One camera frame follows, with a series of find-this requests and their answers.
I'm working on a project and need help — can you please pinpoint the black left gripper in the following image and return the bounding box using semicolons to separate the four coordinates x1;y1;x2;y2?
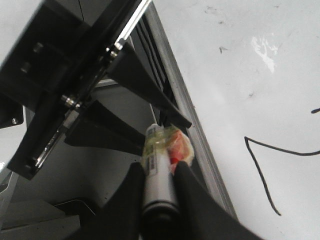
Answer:
0;0;149;180

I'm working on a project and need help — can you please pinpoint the grey whiteboard ledge rail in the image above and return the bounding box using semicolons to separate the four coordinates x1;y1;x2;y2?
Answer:
144;4;238;221

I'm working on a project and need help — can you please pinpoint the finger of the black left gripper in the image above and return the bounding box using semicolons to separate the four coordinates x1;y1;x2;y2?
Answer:
107;43;192;128

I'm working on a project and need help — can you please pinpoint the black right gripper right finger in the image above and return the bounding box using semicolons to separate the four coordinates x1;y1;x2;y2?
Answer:
174;161;261;240

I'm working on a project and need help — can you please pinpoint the red round magnet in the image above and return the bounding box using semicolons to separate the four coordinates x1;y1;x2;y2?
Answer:
166;129;195;174

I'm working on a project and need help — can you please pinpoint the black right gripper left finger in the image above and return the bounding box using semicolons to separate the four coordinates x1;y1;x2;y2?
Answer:
67;162;145;240

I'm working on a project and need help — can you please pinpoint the white whiteboard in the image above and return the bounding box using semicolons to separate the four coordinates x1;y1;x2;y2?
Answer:
154;0;320;240

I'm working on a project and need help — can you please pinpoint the white black whiteboard marker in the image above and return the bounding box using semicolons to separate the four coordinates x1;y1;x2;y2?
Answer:
141;123;180;223

